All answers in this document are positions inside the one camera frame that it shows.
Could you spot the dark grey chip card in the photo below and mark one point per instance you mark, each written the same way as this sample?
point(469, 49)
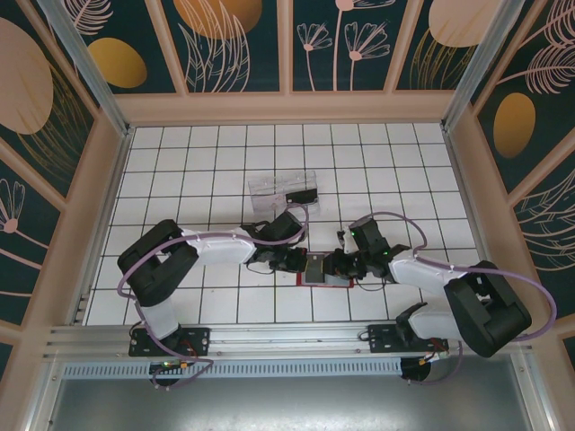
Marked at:
point(314, 269)

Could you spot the clear acrylic card stand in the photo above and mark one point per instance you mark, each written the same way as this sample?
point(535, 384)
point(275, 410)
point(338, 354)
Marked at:
point(269, 186)

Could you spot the grey metal panel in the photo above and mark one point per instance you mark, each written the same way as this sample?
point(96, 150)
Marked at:
point(287, 408)

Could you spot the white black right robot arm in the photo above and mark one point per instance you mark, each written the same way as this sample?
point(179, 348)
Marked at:
point(422, 274)

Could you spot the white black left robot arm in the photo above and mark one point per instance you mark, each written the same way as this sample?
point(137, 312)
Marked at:
point(220, 247)

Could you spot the aluminium side rail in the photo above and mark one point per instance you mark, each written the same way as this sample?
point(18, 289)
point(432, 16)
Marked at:
point(117, 170)
point(458, 170)

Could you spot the black credit card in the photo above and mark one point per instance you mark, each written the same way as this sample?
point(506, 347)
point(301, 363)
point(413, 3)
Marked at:
point(303, 196)

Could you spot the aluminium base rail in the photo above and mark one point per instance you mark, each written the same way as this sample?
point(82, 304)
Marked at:
point(287, 341)

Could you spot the red card holder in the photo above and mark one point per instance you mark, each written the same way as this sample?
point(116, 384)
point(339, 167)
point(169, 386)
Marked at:
point(334, 282)

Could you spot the aluminium frame post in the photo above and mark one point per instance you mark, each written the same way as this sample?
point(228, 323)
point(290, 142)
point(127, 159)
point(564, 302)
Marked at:
point(474, 67)
point(101, 87)

